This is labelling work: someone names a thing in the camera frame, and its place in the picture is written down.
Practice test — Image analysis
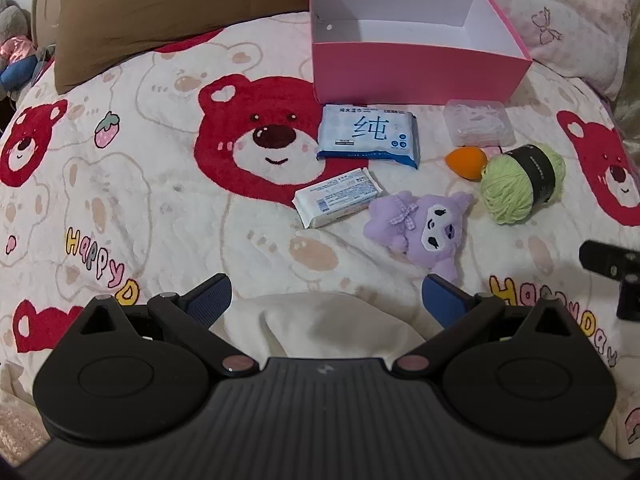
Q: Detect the bear printed blanket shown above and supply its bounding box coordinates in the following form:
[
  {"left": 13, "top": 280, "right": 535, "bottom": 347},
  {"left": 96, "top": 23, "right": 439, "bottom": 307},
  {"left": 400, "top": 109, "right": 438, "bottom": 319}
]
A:
[{"left": 0, "top": 10, "right": 640, "bottom": 461}]

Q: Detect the white tissue pack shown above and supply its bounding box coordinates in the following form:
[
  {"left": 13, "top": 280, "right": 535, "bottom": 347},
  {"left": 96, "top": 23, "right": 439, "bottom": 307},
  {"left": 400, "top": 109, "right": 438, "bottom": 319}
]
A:
[{"left": 292, "top": 167, "right": 385, "bottom": 229}]

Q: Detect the blue wet wipes pack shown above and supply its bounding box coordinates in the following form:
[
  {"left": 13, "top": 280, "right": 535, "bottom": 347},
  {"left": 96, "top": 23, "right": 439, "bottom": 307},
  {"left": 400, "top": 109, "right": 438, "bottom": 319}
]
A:
[{"left": 316, "top": 104, "right": 420, "bottom": 171}]

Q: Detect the cream cloth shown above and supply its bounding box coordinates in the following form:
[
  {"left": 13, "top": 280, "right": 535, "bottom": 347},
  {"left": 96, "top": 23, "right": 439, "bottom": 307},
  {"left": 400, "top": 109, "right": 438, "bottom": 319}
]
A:
[{"left": 210, "top": 291, "right": 446, "bottom": 361}]

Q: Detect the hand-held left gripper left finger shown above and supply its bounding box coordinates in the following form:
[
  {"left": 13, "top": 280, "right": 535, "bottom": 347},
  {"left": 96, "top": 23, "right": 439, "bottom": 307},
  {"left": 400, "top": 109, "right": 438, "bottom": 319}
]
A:
[{"left": 65, "top": 274, "right": 261, "bottom": 378}]

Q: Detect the orange makeup sponge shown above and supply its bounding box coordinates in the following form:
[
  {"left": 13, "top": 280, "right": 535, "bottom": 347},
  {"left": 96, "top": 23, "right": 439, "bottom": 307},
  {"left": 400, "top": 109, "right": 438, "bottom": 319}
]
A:
[{"left": 445, "top": 147, "right": 490, "bottom": 179}]

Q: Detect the purple plush toy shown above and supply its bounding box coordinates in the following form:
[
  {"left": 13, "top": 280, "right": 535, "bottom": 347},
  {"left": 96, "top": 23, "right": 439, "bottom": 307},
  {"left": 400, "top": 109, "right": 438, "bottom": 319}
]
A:
[{"left": 363, "top": 191, "right": 476, "bottom": 283}]

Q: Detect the pink checked pillow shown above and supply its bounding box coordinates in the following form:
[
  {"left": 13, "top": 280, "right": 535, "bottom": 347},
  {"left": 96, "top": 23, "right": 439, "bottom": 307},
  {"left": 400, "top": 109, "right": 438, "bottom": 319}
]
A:
[{"left": 335, "top": 0, "right": 636, "bottom": 101}]

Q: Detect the pink cardboard box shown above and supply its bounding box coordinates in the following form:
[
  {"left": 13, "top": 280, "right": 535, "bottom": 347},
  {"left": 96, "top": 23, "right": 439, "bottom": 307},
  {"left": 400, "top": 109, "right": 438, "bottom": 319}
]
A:
[{"left": 309, "top": 0, "right": 533, "bottom": 107}]

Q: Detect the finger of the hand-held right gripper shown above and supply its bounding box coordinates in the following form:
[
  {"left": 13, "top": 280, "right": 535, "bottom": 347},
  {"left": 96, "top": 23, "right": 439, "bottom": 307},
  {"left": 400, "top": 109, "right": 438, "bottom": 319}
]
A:
[{"left": 579, "top": 240, "right": 640, "bottom": 321}]

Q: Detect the gold satin cloth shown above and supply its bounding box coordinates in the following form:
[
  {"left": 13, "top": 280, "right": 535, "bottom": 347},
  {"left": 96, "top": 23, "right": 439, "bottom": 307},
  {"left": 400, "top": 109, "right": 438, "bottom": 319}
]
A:
[{"left": 612, "top": 25, "right": 640, "bottom": 151}]

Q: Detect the brown pillow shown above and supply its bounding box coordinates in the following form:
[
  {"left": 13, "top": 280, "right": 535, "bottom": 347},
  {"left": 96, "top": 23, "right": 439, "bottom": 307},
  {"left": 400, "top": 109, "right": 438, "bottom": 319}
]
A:
[{"left": 52, "top": 0, "right": 333, "bottom": 95}]

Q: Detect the grey plush toy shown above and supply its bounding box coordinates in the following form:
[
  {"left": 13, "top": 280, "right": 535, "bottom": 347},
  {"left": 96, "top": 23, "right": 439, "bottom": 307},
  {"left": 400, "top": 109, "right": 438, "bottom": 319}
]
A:
[{"left": 0, "top": 0, "right": 41, "bottom": 103}]

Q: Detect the green yarn ball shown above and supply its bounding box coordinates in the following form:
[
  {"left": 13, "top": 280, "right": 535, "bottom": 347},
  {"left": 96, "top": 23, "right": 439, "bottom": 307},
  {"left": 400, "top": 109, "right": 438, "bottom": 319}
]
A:
[{"left": 480, "top": 142, "right": 567, "bottom": 226}]

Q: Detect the clear plastic box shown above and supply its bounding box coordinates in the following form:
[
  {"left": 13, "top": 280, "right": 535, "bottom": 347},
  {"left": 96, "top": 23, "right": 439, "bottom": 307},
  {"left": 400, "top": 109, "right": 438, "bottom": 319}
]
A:
[{"left": 444, "top": 100, "right": 516, "bottom": 148}]

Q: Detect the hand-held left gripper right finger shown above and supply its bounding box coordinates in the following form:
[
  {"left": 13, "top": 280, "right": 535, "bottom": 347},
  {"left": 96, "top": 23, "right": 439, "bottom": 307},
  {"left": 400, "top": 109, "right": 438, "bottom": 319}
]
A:
[{"left": 391, "top": 274, "right": 583, "bottom": 378}]

